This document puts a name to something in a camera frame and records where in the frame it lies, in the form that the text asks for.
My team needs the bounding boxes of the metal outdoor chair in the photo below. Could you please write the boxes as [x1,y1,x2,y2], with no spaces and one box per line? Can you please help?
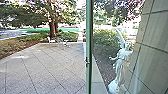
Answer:
[46,35,56,45]
[56,37,69,49]

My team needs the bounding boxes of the green bushes outside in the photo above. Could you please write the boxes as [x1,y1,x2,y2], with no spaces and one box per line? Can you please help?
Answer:
[0,28,129,59]

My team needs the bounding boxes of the tree outside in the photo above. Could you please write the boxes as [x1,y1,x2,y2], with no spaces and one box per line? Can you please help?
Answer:
[0,0,81,38]

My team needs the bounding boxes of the metal door handle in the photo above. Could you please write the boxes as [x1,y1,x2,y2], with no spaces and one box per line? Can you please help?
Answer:
[83,56,91,68]

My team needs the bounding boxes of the white angel statue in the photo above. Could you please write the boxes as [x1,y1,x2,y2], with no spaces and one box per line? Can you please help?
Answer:
[107,28,135,94]

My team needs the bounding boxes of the green framed glass door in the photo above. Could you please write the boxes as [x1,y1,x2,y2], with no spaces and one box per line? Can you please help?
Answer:
[84,0,95,94]

